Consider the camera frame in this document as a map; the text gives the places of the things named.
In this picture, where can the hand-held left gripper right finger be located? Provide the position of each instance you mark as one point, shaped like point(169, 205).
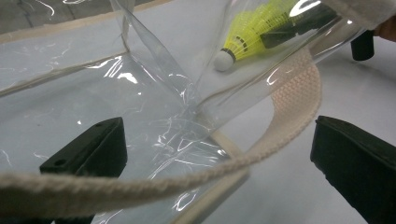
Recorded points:
point(358, 168)

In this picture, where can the yellow shuttlecock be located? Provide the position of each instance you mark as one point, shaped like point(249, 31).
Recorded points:
point(243, 46)
point(261, 21)
point(280, 7)

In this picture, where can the wooden table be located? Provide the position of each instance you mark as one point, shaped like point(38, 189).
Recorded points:
point(46, 28)

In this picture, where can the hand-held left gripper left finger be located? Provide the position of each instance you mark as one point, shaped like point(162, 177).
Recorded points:
point(90, 149)

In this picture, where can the clear plastic bag beige trim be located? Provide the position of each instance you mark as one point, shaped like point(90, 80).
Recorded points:
point(93, 93)

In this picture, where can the white table board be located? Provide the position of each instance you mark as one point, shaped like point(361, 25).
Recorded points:
point(348, 90)

